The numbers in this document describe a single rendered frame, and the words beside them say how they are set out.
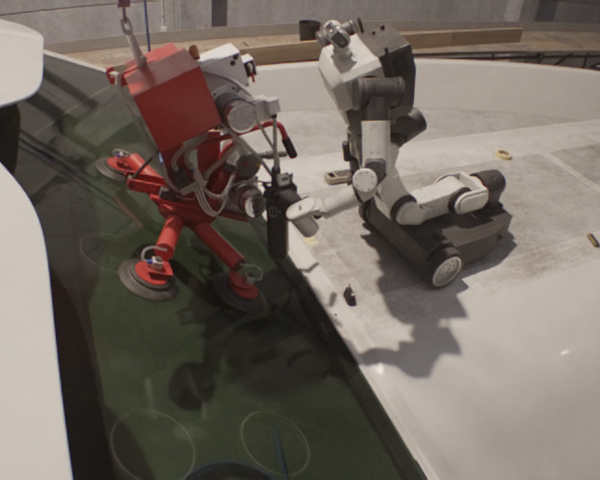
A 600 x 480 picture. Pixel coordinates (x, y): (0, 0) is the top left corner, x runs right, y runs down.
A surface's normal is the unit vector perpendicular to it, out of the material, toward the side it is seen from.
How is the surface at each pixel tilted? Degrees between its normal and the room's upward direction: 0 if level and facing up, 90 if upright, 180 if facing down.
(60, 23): 90
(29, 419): 20
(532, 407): 44
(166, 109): 90
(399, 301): 0
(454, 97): 90
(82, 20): 90
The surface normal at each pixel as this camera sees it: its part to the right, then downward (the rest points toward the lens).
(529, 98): 0.03, 0.59
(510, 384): 0.26, -0.36
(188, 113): 0.38, 0.56
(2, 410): 0.37, -0.81
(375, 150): -0.28, 0.18
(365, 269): 0.06, -0.81
